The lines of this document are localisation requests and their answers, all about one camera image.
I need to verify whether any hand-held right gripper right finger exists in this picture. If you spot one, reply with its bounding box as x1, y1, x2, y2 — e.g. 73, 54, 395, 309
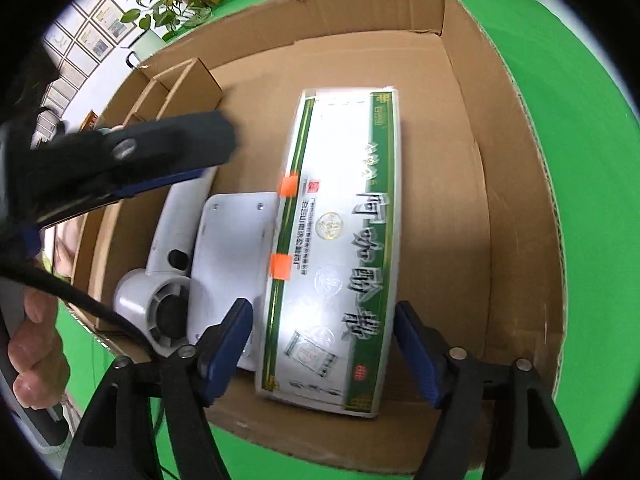
395, 301, 583, 480

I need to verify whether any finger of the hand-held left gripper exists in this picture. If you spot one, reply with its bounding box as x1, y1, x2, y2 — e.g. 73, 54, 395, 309
0, 192, 123, 266
30, 110, 238, 228

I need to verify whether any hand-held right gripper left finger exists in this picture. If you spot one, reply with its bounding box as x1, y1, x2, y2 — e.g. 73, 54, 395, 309
60, 297, 255, 480

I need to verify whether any white handheld appliance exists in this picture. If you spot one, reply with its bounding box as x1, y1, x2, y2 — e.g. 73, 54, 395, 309
112, 167, 281, 371

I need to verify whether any green white medicine box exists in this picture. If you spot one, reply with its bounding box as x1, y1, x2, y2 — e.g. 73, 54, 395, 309
255, 87, 403, 418

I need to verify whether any large cardboard box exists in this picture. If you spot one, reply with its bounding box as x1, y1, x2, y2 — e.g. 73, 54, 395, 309
87, 0, 568, 476

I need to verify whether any person's left hand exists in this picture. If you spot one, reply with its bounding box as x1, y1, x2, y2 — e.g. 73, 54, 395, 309
9, 290, 72, 412

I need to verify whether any white enamel mug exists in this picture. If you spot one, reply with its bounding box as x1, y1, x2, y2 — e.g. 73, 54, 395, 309
126, 27, 168, 68

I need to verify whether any green table cloth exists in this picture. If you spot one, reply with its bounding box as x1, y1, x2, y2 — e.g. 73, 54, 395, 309
55, 0, 640, 480

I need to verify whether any black smooth cable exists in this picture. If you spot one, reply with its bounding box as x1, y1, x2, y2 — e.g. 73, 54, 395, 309
0, 259, 168, 480

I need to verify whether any group of framed wall certificates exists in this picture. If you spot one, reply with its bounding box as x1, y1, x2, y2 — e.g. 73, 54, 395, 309
30, 0, 136, 141

